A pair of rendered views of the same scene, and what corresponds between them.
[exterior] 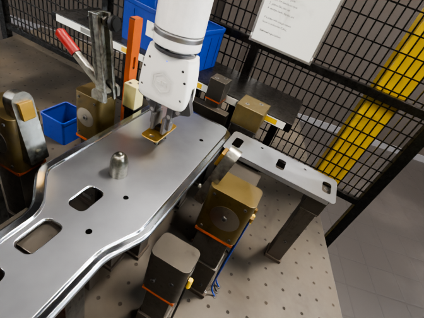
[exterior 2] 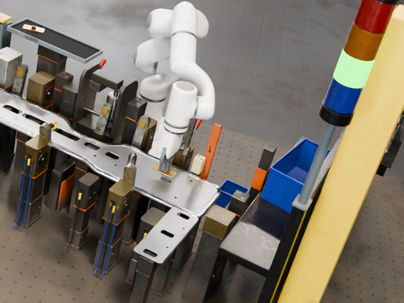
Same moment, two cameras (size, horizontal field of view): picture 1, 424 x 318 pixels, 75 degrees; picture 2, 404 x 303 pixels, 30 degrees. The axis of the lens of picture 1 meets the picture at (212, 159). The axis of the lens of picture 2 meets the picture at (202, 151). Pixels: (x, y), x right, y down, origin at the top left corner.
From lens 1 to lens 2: 2.47 m
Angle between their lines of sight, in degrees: 75
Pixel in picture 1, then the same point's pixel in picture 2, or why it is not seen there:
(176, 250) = (89, 178)
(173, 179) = not seen: hidden behind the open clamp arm
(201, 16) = (169, 113)
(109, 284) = (100, 228)
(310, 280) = not seen: outside the picture
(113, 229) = (96, 161)
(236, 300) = (91, 286)
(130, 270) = not seen: hidden behind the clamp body
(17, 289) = (71, 143)
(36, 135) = (140, 136)
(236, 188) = (122, 187)
